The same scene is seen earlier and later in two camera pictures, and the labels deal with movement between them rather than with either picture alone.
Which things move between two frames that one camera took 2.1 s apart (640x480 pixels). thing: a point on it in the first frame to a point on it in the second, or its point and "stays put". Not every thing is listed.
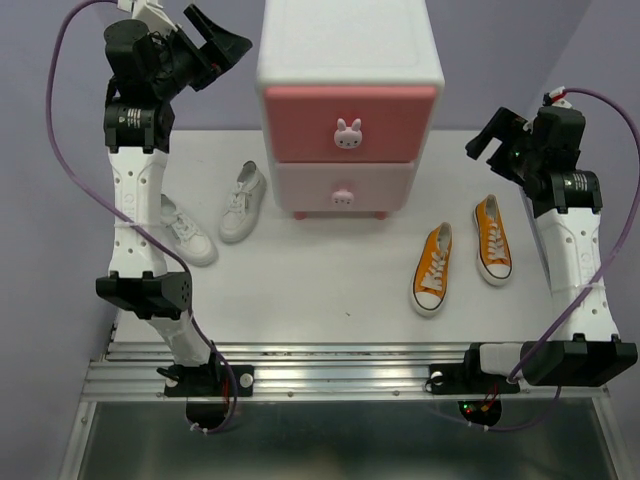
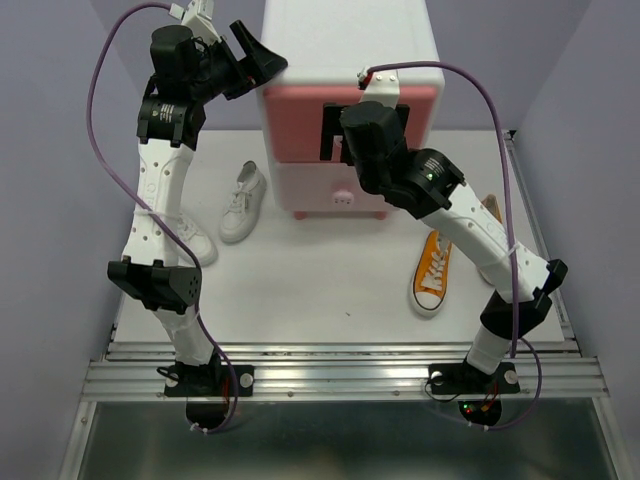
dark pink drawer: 351,123 stays put
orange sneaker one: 430,278 stays put
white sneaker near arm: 191,245 stays put
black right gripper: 504,125 to 332,127
